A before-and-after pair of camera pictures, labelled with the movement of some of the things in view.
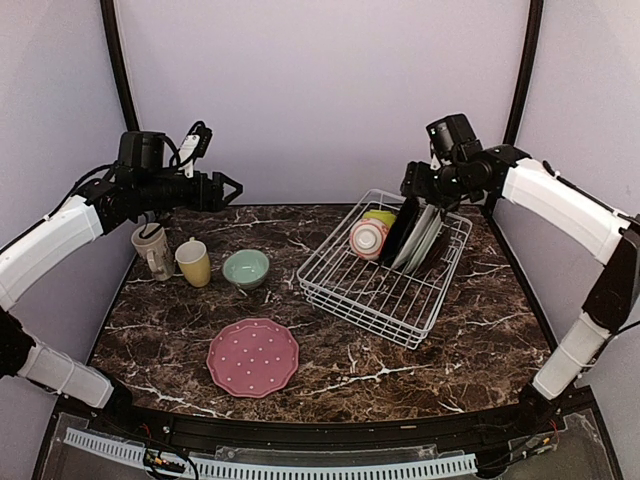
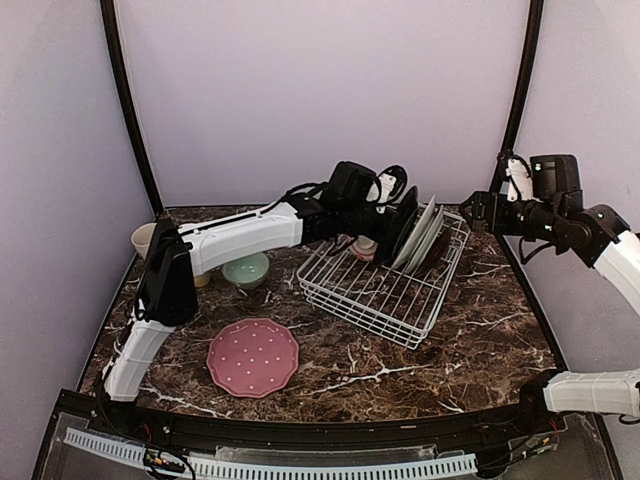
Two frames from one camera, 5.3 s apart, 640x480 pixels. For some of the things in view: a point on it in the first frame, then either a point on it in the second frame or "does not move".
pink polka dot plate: x=254 y=357 does not move
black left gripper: x=214 y=202 → x=374 y=236
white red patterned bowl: x=367 y=237 does not move
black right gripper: x=415 y=182 → x=482 y=199
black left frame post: x=111 y=33 does not move
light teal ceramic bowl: x=245 y=269 does not move
